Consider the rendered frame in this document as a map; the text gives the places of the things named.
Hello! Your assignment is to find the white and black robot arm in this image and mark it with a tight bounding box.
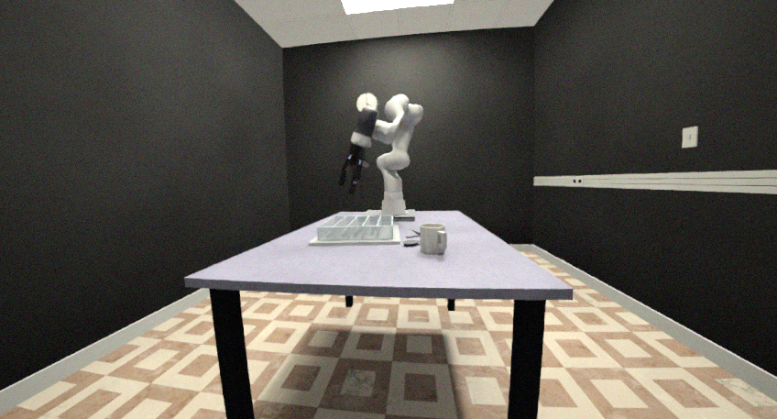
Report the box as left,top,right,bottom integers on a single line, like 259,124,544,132
351,94,423,215

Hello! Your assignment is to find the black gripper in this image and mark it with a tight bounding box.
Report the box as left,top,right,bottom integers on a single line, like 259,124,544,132
338,143,366,194

